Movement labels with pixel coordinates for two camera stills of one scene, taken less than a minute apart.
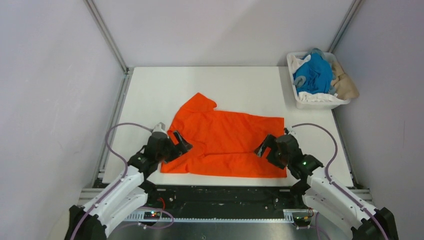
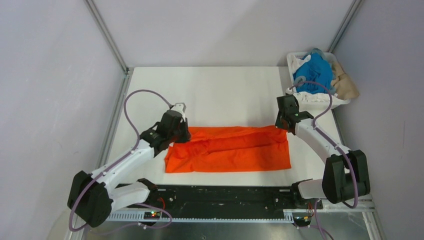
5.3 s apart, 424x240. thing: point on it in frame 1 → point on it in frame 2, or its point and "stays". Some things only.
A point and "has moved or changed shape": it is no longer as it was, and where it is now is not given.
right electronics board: [301, 221] stays
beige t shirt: [345, 88] stays
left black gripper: [183, 146] → [186, 136]
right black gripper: [269, 141] → [279, 124]
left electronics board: [152, 215] stays
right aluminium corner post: [354, 6] stays
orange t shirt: [224, 143] has moved or changed shape
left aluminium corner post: [124, 89] stays
